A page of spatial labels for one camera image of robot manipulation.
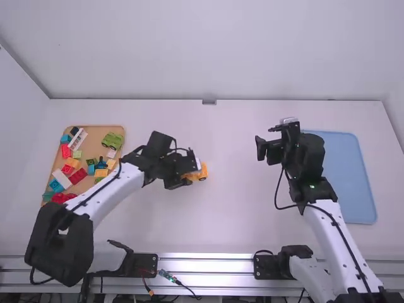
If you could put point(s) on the green toy car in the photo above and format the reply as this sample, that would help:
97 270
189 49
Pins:
113 139

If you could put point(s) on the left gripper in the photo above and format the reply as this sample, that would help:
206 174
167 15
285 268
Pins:
180 165

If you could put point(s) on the teal toy brick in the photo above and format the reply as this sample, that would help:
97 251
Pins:
65 139
91 170
55 185
48 196

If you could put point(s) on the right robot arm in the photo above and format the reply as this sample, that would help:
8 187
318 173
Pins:
322 221

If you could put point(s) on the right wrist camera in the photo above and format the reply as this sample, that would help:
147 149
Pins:
289 121

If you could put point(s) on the green toy brick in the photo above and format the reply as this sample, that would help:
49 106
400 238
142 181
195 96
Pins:
98 180
91 162
77 154

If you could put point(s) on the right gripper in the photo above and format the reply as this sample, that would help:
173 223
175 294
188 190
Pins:
290 142

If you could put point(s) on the blue mat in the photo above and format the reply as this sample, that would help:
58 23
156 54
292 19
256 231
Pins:
347 176

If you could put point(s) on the long red toy brick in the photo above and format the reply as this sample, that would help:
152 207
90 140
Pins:
78 176

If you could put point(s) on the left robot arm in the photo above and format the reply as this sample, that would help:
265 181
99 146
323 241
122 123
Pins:
126 176

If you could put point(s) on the black toy brick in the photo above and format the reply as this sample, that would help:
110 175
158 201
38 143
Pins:
74 130

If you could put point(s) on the white slotted toy brick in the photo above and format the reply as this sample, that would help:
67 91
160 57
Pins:
77 139

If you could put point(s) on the long white toy brick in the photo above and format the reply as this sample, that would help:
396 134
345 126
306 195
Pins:
61 179

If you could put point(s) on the small white toy brick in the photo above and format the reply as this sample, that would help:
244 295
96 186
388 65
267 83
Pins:
111 153

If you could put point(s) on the silver rails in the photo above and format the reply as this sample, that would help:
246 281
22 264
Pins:
205 268

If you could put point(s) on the orange toy brick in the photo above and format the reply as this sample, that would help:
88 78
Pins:
72 162

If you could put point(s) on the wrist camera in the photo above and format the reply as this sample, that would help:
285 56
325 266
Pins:
289 121
198 163

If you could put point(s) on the tan tray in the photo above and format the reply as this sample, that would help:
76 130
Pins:
91 148

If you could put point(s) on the yellow toy car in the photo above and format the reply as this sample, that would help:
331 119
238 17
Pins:
203 173

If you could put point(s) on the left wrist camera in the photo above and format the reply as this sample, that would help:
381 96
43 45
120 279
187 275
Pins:
198 163

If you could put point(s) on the yellow toy brick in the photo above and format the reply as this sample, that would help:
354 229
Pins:
111 164
101 173

